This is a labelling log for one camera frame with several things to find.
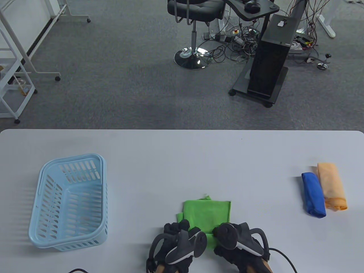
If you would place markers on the person's left hand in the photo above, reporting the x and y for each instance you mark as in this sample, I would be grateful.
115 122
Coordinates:
177 226

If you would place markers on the person's right hand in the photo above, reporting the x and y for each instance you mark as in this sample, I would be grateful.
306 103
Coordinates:
241 261

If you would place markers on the green rectangular towel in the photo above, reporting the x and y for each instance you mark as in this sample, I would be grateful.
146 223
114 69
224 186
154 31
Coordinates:
207 213

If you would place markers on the blue rectangular towel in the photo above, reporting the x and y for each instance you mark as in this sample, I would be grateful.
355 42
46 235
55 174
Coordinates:
314 196

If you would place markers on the orange rectangular towel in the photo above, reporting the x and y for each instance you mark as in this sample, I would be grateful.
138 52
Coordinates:
332 182

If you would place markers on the person's right forearm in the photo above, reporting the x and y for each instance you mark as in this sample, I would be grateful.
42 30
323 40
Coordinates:
266 267

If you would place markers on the person's left forearm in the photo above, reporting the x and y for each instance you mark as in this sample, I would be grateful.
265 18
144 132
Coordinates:
160 268

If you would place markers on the black left hand controller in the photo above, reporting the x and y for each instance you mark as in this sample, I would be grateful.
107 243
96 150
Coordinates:
200 241

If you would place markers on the black hand controller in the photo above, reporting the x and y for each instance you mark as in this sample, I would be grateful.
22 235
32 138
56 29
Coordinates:
200 241
227 236

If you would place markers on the black right hand controller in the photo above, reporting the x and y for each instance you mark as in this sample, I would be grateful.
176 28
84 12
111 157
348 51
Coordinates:
227 236

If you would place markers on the light blue plastic basket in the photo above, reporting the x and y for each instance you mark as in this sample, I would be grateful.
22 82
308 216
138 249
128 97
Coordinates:
42 227

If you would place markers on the black rolling base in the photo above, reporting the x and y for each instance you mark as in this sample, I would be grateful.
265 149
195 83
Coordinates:
241 82

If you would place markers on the black computer tower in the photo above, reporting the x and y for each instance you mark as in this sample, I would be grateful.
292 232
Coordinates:
270 65

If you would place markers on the chrome stand foot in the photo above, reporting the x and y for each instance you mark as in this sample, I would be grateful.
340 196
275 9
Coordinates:
322 66

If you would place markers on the round white floor device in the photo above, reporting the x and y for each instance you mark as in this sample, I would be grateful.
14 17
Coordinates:
295 47

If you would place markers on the black swivel chair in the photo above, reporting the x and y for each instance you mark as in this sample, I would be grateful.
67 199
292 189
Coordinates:
196 7

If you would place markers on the white metal rack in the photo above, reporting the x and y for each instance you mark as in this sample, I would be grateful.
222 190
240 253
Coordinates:
8 76

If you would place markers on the small black side desk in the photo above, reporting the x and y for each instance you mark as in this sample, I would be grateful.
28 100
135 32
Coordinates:
261 12

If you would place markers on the black object on side desk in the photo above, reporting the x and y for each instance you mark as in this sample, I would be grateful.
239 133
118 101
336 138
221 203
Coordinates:
251 5

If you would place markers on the white desk leg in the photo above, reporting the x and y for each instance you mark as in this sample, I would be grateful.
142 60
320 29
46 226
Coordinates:
327 27

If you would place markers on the white rolling whiteboard stand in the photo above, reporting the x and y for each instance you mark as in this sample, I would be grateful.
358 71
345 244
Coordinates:
17 25

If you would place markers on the black slanted post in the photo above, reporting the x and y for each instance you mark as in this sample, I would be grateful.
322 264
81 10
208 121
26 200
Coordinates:
295 8

